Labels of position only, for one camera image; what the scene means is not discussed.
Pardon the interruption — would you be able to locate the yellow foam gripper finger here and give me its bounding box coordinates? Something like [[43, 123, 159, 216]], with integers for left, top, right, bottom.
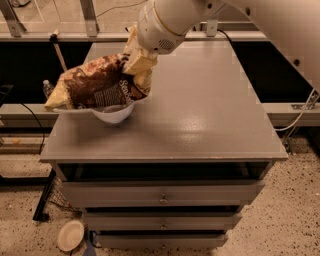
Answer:
[[123, 25, 158, 75], [133, 69, 152, 96]]

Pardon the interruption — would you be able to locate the brown chip bag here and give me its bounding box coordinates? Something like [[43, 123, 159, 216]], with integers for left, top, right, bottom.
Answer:
[[45, 53, 147, 110]]

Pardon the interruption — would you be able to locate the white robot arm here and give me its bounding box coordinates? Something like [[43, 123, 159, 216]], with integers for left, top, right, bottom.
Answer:
[[124, 0, 320, 91]]

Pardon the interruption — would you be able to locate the white bowl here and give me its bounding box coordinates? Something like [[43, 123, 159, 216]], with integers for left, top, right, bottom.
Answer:
[[91, 104, 134, 124]]

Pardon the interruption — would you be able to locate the wooden stick with black tape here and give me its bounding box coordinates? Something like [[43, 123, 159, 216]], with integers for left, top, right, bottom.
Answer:
[[50, 29, 67, 72]]

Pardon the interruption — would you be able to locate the clear plastic water bottle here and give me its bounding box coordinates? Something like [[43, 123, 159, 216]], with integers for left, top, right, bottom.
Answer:
[[43, 80, 55, 98]]

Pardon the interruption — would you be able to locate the grey drawer cabinet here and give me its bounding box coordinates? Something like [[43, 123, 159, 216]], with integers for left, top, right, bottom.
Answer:
[[41, 41, 287, 236]]

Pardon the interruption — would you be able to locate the top grey drawer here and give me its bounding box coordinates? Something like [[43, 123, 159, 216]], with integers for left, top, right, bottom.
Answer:
[[60, 180, 265, 208]]

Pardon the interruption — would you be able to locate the grey drawer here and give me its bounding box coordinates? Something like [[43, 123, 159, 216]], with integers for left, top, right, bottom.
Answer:
[[60, 180, 265, 208], [98, 234, 228, 249], [84, 212, 242, 231]]

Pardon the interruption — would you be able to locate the middle grey drawer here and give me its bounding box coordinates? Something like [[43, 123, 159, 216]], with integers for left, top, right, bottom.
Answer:
[[84, 212, 242, 231]]

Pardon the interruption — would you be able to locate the bottom grey drawer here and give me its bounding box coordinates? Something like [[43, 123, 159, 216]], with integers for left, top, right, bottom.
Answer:
[[98, 234, 228, 249]]

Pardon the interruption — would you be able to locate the black metal stand leg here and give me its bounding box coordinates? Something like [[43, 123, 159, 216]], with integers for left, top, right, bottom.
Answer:
[[33, 170, 56, 222]]

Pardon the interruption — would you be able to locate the black cable on left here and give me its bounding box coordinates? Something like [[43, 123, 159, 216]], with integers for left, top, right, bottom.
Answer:
[[20, 103, 46, 156]]

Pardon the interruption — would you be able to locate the white cable on right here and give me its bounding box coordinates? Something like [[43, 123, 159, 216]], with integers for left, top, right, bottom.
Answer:
[[273, 88, 318, 132]]

